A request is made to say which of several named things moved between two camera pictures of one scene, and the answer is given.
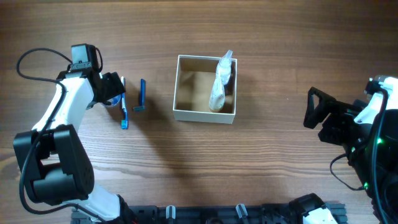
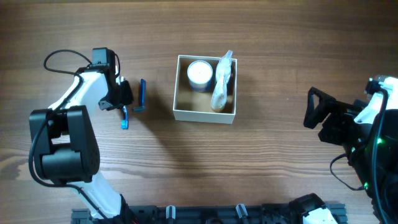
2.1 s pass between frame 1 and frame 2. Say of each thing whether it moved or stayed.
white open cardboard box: stayed
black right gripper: stayed
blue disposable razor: stayed
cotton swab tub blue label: moved
